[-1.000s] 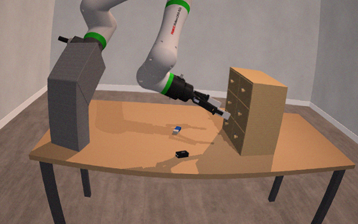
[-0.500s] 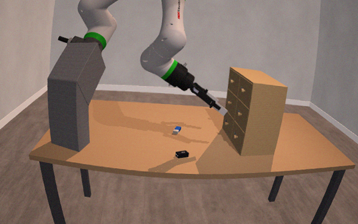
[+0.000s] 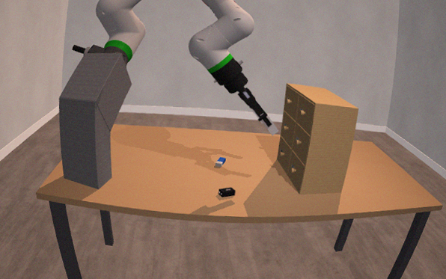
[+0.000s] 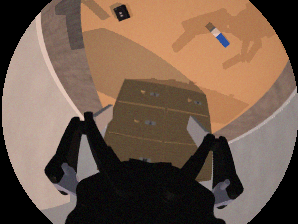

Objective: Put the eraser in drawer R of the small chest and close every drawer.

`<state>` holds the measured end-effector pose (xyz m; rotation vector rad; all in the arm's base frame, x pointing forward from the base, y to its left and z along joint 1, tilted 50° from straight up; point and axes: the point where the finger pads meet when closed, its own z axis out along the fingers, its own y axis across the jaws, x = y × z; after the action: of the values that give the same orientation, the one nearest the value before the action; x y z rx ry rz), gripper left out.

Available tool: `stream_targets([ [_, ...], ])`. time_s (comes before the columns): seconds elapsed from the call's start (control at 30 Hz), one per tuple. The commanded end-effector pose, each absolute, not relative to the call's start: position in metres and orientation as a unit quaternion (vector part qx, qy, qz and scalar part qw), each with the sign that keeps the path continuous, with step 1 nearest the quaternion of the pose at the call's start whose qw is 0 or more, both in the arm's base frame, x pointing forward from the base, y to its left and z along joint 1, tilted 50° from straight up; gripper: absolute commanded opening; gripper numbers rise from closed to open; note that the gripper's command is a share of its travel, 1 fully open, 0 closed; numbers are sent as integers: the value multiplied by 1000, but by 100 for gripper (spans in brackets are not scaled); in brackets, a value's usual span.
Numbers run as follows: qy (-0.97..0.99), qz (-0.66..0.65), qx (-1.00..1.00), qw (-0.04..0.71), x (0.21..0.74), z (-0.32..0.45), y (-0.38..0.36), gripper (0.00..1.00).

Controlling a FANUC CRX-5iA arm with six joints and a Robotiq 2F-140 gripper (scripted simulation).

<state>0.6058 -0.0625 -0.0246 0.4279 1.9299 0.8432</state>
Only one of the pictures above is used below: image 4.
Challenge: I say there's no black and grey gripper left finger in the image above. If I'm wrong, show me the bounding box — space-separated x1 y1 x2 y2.
44 104 138 198

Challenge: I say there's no small tan wooden chest of drawers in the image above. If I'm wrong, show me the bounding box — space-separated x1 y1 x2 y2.
104 79 213 182

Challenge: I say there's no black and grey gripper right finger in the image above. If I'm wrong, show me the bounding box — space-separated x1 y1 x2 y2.
163 116 244 209

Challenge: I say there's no brown drawer front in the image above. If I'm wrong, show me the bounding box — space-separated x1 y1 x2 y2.
163 145 211 179
105 134 162 163
165 111 210 145
108 103 165 142
118 80 166 109
167 87 208 117

